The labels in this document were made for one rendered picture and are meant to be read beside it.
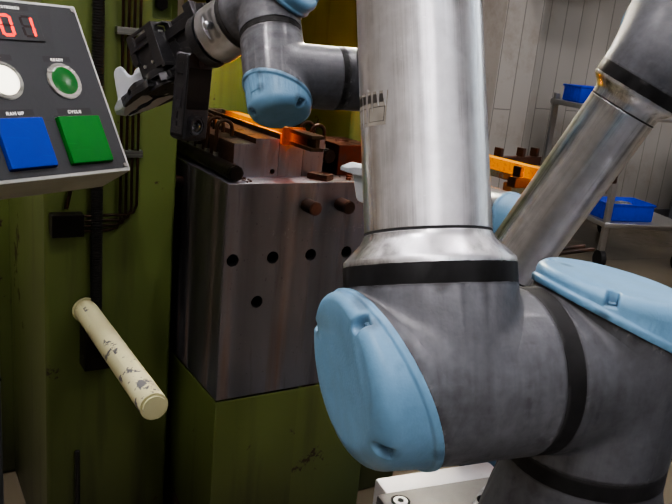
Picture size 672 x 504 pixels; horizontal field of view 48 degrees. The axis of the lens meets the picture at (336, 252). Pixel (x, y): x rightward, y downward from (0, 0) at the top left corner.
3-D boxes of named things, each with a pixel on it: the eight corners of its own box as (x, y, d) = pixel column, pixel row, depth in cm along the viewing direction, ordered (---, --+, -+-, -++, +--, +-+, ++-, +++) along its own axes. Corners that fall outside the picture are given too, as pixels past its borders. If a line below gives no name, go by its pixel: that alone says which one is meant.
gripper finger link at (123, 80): (107, 82, 109) (146, 54, 103) (120, 120, 108) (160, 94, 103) (89, 81, 106) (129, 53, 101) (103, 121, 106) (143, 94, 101)
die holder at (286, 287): (372, 373, 170) (395, 180, 158) (215, 401, 151) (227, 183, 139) (264, 293, 216) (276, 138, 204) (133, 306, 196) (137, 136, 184)
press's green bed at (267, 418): (351, 550, 183) (372, 374, 171) (204, 597, 164) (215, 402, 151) (254, 439, 229) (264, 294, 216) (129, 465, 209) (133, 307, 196)
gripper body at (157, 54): (163, 43, 106) (220, 3, 99) (183, 100, 106) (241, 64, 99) (120, 41, 100) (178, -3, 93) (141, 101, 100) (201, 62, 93)
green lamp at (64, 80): (82, 97, 115) (82, 68, 113) (50, 95, 112) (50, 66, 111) (77, 95, 117) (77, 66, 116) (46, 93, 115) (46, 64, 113)
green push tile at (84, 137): (114, 159, 116) (99, 114, 116) (74, 163, 111) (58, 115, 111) (108, 164, 117) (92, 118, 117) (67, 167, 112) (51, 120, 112)
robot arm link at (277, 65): (351, 103, 85) (339, 20, 88) (254, 96, 81) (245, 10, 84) (329, 135, 92) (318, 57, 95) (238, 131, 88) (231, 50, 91)
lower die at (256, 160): (321, 175, 156) (325, 134, 153) (232, 176, 145) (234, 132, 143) (238, 143, 190) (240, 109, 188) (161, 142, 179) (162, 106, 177)
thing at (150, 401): (171, 420, 118) (172, 389, 116) (137, 426, 115) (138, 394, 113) (98, 320, 153) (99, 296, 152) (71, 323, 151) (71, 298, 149)
